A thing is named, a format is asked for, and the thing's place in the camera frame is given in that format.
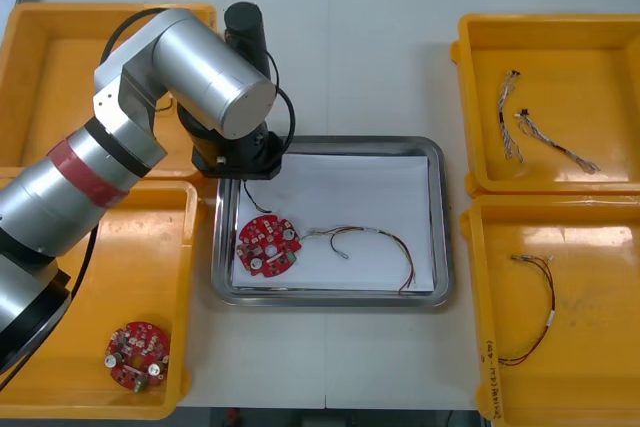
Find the white paper sheet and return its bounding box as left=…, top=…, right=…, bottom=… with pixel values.
left=232, top=152, right=435, bottom=293

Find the round red circuit board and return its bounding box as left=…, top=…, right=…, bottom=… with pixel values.
left=234, top=214, right=305, bottom=279
left=104, top=320, right=170, bottom=393

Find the green-yellow wire harness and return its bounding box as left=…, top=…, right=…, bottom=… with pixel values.
left=299, top=225, right=417, bottom=296

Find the red-black wire harness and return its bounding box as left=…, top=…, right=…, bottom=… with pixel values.
left=498, top=253, right=557, bottom=366

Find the yellow-orange plastic bin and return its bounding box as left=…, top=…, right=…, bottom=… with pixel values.
left=459, top=191, right=640, bottom=427
left=0, top=2, right=225, bottom=183
left=449, top=14, right=640, bottom=198
left=0, top=179, right=208, bottom=421

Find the blue-white wire harness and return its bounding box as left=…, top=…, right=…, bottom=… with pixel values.
left=513, top=107, right=600, bottom=173
left=496, top=69, right=525, bottom=165

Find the steel tray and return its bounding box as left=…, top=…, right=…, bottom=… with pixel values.
left=210, top=135, right=455, bottom=309

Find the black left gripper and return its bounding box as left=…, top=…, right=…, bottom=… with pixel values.
left=192, top=130, right=284, bottom=182

